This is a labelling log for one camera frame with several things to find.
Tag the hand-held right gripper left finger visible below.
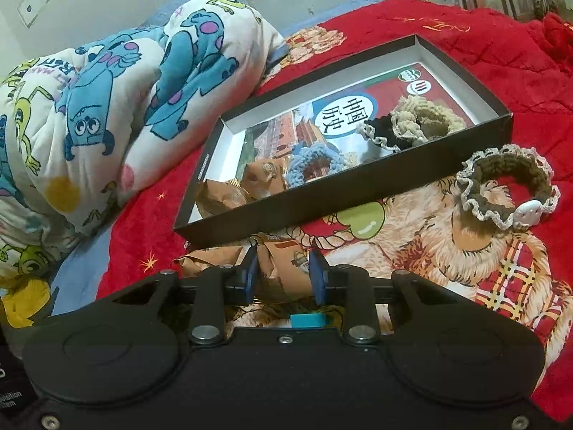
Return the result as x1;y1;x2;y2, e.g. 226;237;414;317
110;245;260;347

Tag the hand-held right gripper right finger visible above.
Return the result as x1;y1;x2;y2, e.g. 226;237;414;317
308;248;475;347

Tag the brown triangular snack packet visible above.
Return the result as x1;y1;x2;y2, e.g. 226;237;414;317
257;237;316;303
199;178;251;216
244;158;292;200

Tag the black shallow box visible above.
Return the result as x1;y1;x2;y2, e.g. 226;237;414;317
174;33;513;252

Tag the blue crochet scrunchie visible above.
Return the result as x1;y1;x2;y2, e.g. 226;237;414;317
284;145;347;189

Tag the black crochet scrunchie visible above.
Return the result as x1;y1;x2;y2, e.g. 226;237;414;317
356;114;410;153

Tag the beige crochet scrunchie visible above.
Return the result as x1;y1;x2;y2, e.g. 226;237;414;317
391;95;466;146

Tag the brown crochet scrunchie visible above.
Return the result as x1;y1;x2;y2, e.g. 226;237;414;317
456;143;561;234

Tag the printed picture book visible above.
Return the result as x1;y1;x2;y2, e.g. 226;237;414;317
242;65;473;175

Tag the cartoon monster printed blanket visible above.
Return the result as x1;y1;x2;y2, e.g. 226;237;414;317
0;0;287;329

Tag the red bear printed blanket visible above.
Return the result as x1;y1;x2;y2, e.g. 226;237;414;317
96;0;573;422

